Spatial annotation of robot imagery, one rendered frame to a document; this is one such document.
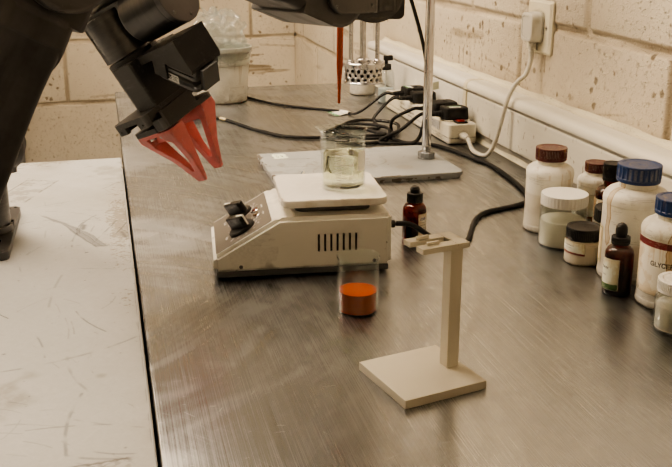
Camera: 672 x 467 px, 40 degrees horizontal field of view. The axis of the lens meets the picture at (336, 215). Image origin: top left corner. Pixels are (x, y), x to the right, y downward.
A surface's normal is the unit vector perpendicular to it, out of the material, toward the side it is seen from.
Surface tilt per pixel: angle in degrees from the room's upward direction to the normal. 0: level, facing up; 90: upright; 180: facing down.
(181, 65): 113
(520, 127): 90
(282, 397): 0
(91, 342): 0
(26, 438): 0
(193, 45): 72
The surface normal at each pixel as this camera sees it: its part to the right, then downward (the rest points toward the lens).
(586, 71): -0.97, 0.07
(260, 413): 0.00, -0.96
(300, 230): 0.15, 0.29
